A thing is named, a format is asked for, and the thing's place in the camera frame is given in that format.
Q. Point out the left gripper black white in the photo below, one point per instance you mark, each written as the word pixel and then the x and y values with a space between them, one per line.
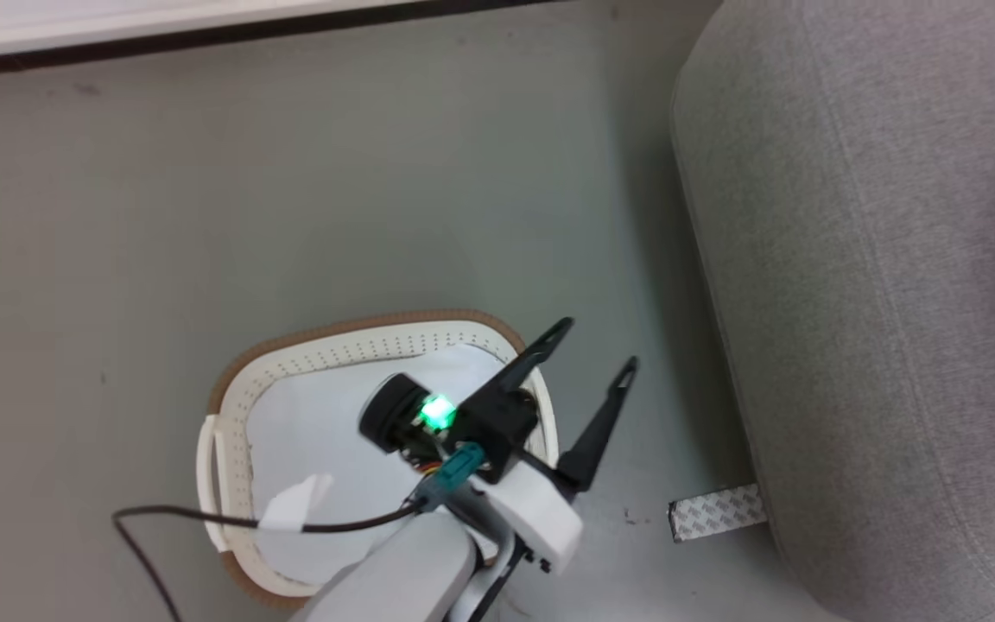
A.
pixel 523 510

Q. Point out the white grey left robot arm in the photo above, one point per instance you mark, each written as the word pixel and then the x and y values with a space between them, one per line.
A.
pixel 394 574

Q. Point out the white laundry basket brown rim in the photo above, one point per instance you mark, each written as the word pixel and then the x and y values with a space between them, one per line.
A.
pixel 230 406

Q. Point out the black round module green light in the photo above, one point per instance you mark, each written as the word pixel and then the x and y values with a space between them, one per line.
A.
pixel 392 415

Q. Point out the patterned white tape strip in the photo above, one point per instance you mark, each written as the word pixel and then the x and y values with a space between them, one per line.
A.
pixel 718 512

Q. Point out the white tape tag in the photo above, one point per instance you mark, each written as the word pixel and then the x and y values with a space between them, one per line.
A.
pixel 294 505

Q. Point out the grey fabric sofa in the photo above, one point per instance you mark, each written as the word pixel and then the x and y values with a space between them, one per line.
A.
pixel 877 302

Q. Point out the white board black edge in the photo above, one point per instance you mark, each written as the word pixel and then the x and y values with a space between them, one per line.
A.
pixel 161 22

